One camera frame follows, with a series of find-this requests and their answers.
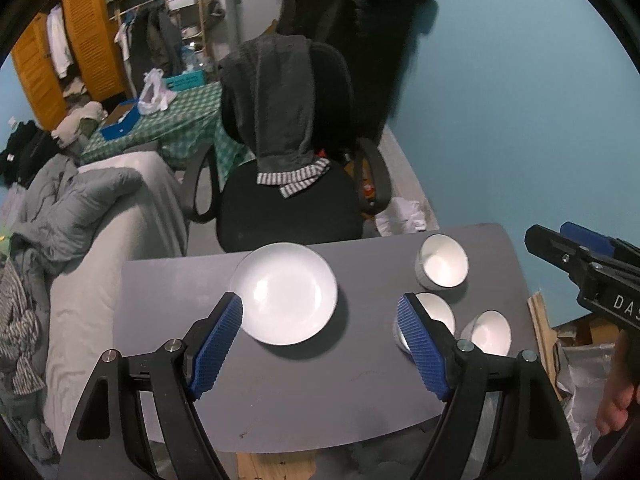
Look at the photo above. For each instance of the striped cloth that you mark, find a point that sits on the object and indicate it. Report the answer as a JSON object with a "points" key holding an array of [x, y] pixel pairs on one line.
{"points": [[20, 330]]}

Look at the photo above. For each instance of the grey bed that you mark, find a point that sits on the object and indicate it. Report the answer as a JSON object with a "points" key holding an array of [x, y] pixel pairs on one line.
{"points": [[85, 310]]}

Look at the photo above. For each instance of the white plate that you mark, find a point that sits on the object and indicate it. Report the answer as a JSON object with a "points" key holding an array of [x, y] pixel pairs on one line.
{"points": [[285, 292]]}

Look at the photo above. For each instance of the person's right hand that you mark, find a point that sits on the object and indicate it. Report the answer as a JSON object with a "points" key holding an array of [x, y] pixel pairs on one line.
{"points": [[620, 385]]}

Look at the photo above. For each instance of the dark clothes on rack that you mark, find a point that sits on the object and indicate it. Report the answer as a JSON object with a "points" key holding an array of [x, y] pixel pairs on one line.
{"points": [[152, 45]]}

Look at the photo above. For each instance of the dark grey sweater striped cuffs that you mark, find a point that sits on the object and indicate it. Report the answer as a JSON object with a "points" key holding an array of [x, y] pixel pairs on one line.
{"points": [[275, 95]]}

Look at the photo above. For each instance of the black clothes pile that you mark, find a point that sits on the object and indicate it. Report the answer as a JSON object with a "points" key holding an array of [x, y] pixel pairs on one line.
{"points": [[25, 152]]}

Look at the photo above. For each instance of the green checkered tablecloth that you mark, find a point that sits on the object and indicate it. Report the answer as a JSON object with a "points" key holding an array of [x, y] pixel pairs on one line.
{"points": [[180, 115]]}

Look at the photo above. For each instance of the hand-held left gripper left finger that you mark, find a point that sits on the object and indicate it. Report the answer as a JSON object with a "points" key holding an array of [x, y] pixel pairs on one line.
{"points": [[215, 350]]}

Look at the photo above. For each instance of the beige clothes pile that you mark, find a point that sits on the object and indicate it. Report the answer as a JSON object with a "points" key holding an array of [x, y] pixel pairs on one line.
{"points": [[75, 122]]}

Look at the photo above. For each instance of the flat blue box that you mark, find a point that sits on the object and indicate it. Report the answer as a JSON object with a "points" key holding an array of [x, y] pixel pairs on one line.
{"points": [[120, 122]]}

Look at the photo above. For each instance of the knotted white plastic bag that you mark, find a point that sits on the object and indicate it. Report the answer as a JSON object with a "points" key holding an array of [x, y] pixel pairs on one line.
{"points": [[402, 215]]}

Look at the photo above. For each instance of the white hanging shirt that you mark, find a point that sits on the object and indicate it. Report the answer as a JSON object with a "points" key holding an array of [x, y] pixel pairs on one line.
{"points": [[60, 40]]}

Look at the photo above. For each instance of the orange wooden wardrobe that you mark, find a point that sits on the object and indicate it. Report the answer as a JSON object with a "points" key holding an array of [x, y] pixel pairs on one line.
{"points": [[95, 25]]}

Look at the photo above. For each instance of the wooden board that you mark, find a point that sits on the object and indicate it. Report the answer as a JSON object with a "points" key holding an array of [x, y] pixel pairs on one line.
{"points": [[542, 340]]}

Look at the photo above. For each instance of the grey duvet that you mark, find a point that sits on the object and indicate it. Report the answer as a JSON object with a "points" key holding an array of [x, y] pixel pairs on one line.
{"points": [[75, 205]]}

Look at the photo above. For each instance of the white ribbed bowl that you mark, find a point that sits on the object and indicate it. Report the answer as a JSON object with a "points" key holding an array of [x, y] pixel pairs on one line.
{"points": [[442, 260], [441, 315], [487, 332]]}

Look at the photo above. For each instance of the black hanging coats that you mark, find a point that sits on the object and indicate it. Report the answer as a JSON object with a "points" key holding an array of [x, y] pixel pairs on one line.
{"points": [[350, 10]]}

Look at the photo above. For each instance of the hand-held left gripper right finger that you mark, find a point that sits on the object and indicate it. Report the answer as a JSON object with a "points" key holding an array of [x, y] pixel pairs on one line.
{"points": [[420, 350]]}

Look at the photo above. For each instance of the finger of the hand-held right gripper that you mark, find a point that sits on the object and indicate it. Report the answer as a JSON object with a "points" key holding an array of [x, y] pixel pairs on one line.
{"points": [[550, 245], [590, 237]]}

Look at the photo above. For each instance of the wooden shelf unit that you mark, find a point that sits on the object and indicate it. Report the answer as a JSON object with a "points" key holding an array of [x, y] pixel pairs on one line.
{"points": [[187, 5]]}

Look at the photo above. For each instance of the grey door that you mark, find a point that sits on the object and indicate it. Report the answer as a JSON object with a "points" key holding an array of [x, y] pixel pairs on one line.
{"points": [[247, 5]]}

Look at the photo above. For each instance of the black office chair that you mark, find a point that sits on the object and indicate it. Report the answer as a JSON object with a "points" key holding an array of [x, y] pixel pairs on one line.
{"points": [[290, 210]]}

